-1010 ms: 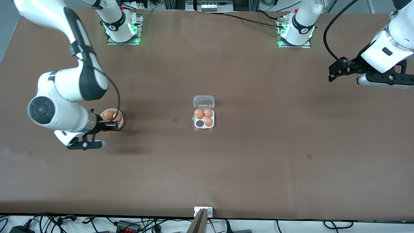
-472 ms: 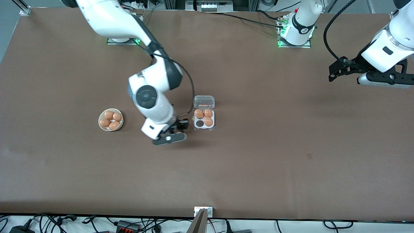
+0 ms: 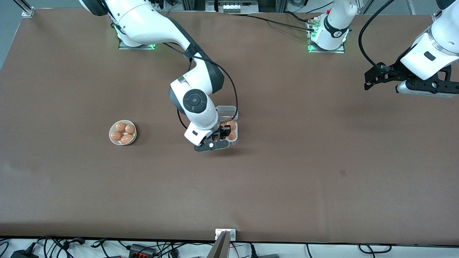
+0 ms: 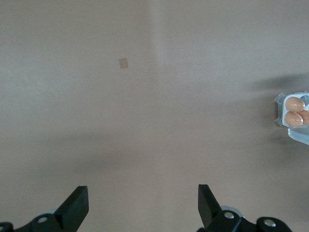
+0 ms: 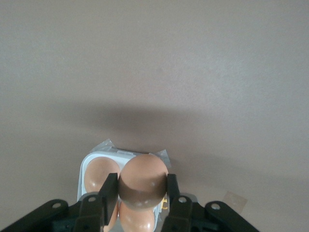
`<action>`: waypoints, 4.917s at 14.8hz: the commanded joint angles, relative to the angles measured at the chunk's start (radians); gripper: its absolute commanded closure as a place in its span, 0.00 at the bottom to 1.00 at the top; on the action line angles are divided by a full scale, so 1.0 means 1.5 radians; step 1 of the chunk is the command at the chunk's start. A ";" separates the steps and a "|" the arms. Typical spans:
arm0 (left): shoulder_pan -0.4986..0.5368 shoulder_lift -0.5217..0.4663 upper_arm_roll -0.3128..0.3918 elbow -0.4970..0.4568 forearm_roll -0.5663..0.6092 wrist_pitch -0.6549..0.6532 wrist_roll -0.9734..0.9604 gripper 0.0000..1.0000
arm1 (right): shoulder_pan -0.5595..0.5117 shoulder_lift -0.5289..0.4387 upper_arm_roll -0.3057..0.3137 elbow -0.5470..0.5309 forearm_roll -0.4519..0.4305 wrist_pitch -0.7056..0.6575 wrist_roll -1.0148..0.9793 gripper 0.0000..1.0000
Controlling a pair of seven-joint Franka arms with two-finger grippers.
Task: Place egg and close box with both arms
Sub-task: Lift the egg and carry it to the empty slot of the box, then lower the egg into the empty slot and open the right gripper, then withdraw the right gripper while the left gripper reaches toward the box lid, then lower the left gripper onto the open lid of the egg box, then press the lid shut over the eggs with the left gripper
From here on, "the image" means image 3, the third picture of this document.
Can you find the clear plastic egg box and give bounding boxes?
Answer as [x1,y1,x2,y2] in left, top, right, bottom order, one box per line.
[216,105,239,145]

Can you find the grey electrical control box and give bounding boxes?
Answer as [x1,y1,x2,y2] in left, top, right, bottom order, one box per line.
[205,0,259,14]

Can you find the white round bowl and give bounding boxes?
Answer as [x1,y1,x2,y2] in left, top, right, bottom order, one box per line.
[108,120,137,146]

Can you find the black orange connector block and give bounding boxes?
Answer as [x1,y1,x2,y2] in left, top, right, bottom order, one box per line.
[128,244,157,257]

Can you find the black power adapter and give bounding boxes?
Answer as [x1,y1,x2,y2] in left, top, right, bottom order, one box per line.
[10,249,39,258]

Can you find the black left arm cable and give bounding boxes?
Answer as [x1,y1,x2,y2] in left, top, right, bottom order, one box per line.
[358,0,395,69]

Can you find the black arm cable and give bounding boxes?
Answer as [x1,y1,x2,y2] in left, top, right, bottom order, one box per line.
[163,42,238,130]
[358,0,395,69]

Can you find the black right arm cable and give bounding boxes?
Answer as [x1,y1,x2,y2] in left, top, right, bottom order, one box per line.
[163,42,238,130]

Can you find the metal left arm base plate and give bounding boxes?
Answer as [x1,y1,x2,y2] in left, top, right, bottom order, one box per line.
[307,17,346,54]

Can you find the silver table edge bracket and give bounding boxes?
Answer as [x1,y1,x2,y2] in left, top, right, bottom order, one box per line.
[215,229,237,241]

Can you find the long black table cable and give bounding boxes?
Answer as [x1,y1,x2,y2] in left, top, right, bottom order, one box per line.
[224,13,318,33]

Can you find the grey camera mount beam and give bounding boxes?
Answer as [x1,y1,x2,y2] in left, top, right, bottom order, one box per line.
[206,231,232,258]

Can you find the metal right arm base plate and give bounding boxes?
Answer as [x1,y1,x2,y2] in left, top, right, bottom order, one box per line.
[118,34,156,50]

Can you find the black looped floor cable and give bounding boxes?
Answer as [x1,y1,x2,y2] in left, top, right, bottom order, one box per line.
[359,243,392,254]

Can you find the tangled black floor cable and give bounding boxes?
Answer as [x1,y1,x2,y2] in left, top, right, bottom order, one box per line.
[35,235,86,252]

